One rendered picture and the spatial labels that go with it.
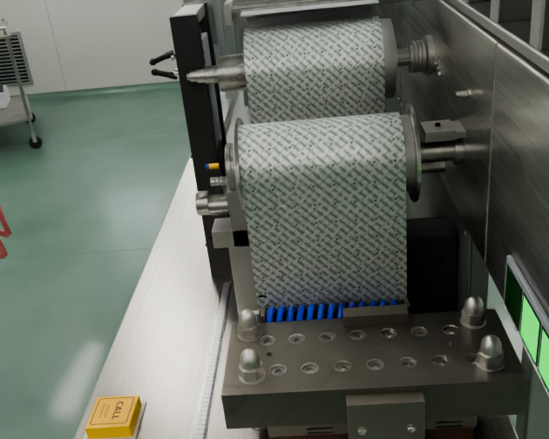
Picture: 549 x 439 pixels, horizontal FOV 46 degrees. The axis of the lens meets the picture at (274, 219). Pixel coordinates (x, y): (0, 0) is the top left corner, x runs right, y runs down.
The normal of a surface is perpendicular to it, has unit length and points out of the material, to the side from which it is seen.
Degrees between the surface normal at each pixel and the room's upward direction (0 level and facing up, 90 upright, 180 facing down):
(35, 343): 0
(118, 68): 90
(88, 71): 90
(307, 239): 90
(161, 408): 0
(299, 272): 90
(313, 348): 0
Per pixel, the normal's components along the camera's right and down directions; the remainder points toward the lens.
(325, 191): -0.04, 0.44
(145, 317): -0.10, -0.89
